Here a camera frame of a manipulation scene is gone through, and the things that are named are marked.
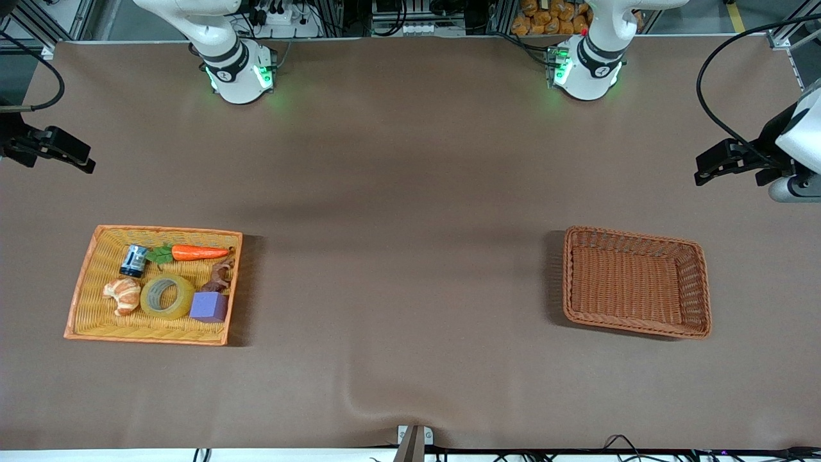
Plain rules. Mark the small blue can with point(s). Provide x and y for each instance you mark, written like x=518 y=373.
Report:
x=133 y=261

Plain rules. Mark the brown toy figurine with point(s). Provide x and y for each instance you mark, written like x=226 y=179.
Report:
x=218 y=279

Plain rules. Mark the aluminium frame profile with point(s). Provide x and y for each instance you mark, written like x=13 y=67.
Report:
x=58 y=19
x=792 y=29

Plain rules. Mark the white power strip with plugs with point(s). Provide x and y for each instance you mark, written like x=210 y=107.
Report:
x=288 y=22

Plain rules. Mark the yellowish clear tape roll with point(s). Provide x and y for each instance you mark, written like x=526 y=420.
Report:
x=184 y=301

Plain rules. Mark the orange wicker tray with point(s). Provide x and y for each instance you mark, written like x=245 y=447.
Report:
x=96 y=321

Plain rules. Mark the toy croissant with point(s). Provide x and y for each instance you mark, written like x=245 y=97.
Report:
x=123 y=295

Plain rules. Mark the purple block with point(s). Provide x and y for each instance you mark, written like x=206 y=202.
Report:
x=208 y=307

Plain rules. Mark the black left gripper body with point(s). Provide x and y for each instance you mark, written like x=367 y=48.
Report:
x=768 y=142

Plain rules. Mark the long white power strip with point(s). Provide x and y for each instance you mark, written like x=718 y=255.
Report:
x=423 y=29

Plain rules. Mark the pile of orange toy breads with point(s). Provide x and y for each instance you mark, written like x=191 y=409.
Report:
x=551 y=19

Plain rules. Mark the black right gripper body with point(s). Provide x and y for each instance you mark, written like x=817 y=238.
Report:
x=14 y=142

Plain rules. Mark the brown table cover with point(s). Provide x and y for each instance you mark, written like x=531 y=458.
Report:
x=410 y=192

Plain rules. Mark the orange toy carrot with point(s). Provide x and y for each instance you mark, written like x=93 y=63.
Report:
x=199 y=252

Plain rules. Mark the brown wicker basket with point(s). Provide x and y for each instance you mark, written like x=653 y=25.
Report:
x=622 y=282

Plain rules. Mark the metal table clamp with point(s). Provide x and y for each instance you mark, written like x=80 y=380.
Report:
x=414 y=439

